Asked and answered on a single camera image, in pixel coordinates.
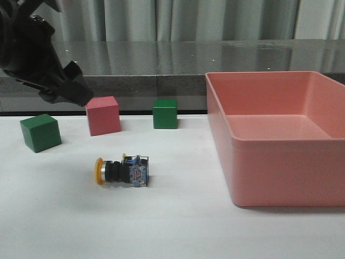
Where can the pink plastic bin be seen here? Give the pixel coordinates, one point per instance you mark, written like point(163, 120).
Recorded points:
point(279, 137)

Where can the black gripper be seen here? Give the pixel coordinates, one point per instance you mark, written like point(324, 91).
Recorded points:
point(27, 54)

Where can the pink wooden cube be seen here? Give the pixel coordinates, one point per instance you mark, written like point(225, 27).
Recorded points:
point(103, 115)

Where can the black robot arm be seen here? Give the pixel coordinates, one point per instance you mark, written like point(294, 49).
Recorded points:
point(22, 8)

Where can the yellow push button switch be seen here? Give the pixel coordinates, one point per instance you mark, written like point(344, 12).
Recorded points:
point(133, 170)

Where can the grey-green curtain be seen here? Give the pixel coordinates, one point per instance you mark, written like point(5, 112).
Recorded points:
point(169, 21)

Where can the left green wooden cube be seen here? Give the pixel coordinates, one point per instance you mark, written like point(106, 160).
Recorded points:
point(40, 132)

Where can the right green wooden cube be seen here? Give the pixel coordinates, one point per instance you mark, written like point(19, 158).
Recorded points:
point(165, 114)

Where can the green wooden cube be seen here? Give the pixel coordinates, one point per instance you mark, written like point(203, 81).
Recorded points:
point(165, 114)
point(40, 132)

